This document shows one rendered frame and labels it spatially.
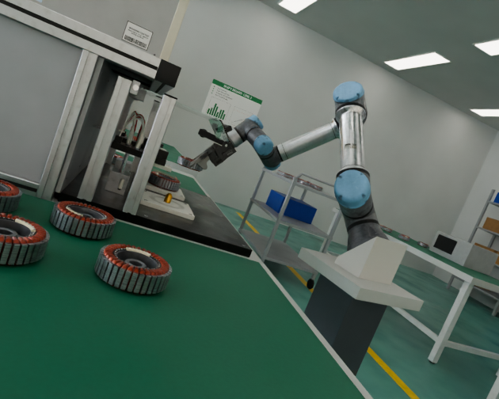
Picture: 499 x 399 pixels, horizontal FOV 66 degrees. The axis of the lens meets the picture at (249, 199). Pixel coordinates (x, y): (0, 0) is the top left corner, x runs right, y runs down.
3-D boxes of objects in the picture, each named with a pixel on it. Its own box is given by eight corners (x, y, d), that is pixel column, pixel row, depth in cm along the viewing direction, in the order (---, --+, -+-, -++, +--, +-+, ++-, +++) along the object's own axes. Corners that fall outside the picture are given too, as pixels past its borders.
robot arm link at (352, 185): (375, 218, 135) (367, 99, 160) (370, 198, 122) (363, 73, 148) (340, 221, 139) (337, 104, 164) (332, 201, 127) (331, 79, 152)
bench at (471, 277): (366, 277, 531) (388, 227, 523) (510, 384, 324) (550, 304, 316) (311, 260, 502) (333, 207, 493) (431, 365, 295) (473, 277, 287)
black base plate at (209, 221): (207, 202, 159) (210, 197, 159) (249, 257, 99) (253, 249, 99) (91, 163, 144) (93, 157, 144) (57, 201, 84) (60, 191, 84)
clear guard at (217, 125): (217, 138, 152) (222, 123, 152) (230, 143, 130) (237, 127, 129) (135, 106, 142) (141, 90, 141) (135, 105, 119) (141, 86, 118)
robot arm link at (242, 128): (261, 120, 160) (251, 109, 165) (240, 135, 160) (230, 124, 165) (267, 132, 167) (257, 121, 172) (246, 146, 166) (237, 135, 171)
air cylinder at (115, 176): (124, 190, 110) (131, 172, 110) (123, 195, 103) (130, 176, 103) (106, 184, 109) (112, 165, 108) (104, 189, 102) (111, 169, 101)
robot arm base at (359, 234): (362, 263, 145) (356, 239, 150) (399, 248, 136) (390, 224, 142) (340, 254, 135) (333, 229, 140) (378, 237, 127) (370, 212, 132)
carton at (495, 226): (497, 233, 714) (501, 222, 712) (514, 240, 681) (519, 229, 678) (481, 227, 701) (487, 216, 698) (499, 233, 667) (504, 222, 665)
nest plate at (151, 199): (187, 207, 120) (188, 203, 120) (193, 220, 106) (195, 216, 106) (139, 192, 115) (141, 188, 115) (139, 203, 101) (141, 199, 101)
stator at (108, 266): (165, 303, 56) (174, 280, 56) (87, 284, 53) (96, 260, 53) (164, 274, 67) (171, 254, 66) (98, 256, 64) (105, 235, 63)
